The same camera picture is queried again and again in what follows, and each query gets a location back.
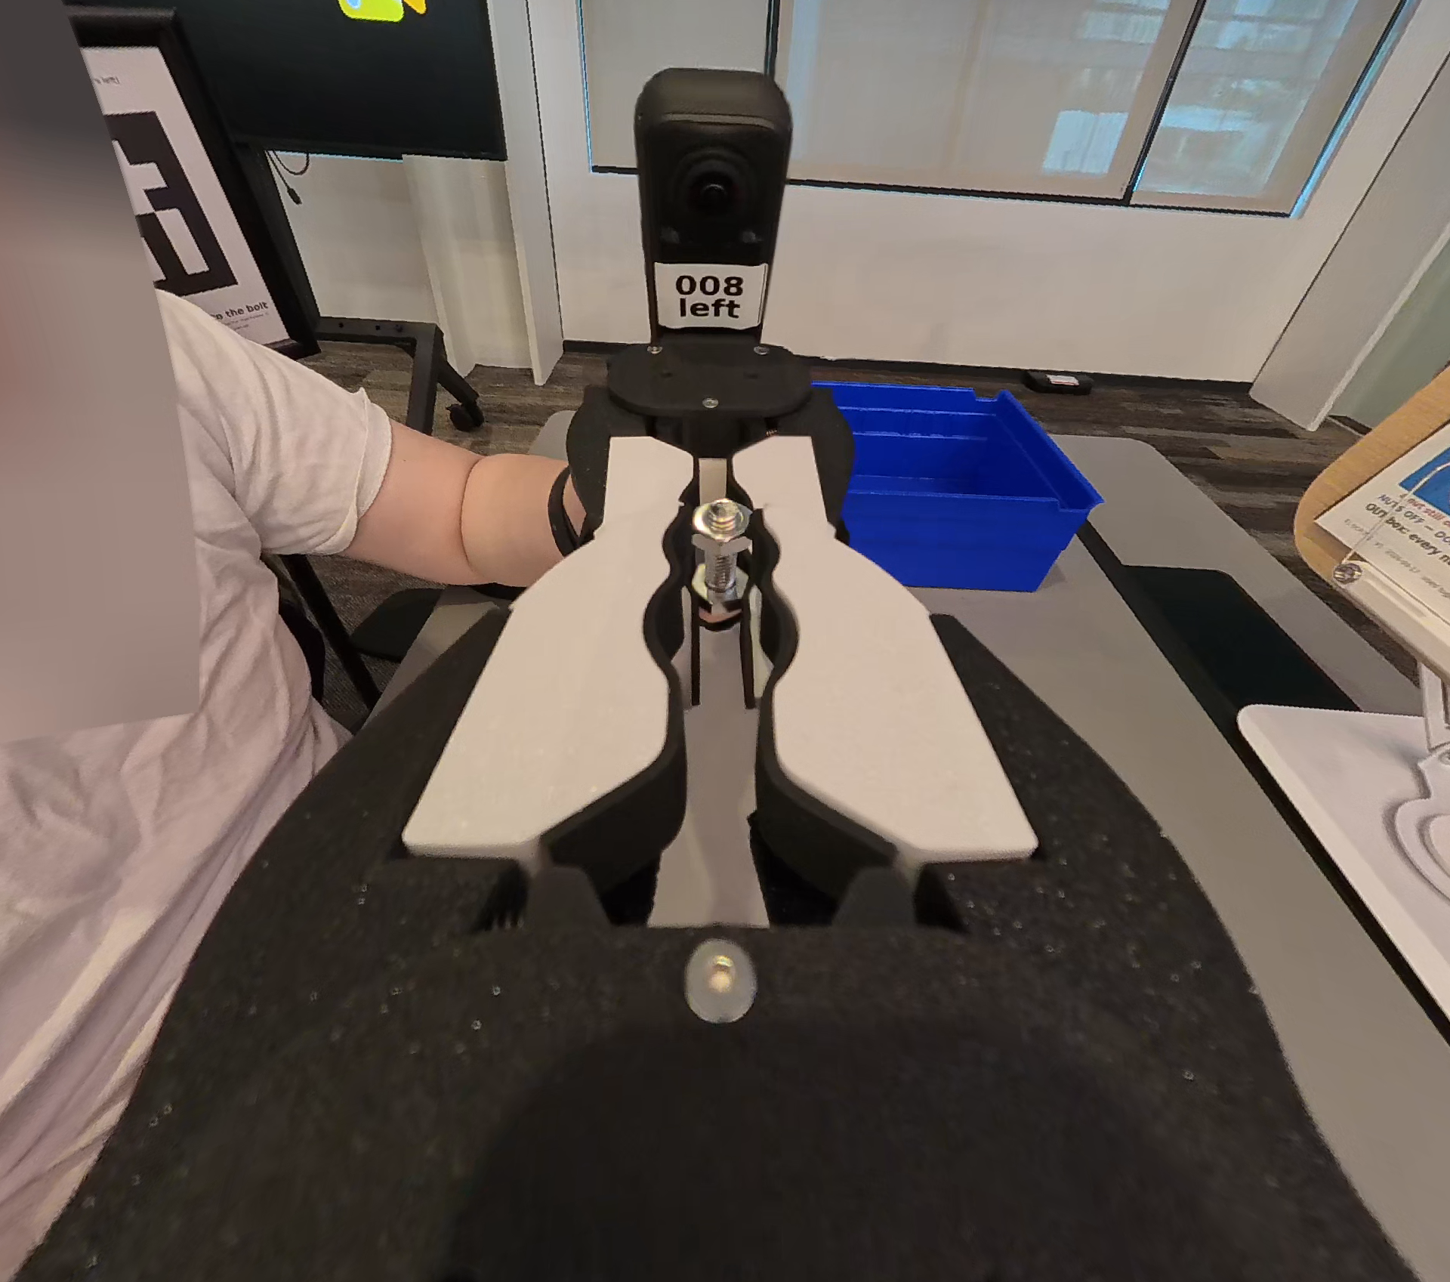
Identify silver hex bolt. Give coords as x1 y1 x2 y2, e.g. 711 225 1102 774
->
688 498 756 626

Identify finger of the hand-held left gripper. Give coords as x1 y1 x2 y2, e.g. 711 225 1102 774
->
734 442 847 547
586 434 697 549

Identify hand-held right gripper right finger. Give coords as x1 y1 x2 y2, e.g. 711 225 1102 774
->
747 502 1042 869

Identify white sign board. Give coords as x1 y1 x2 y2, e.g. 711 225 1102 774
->
68 6 321 360

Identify person's left forearm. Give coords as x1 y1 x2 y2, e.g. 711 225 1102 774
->
339 420 574 590

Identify glass window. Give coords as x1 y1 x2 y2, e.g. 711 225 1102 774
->
566 0 1450 218

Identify printed instruction sheet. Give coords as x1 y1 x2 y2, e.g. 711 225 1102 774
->
1330 420 1450 626

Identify blue plastic bin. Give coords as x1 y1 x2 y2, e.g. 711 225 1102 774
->
812 383 1102 593

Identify black monitor stand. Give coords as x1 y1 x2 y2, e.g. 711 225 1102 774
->
231 142 486 434

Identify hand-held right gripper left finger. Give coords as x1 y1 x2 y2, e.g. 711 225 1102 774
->
401 505 694 869

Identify white document stand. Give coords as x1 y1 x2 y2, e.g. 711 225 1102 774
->
1237 625 1450 966

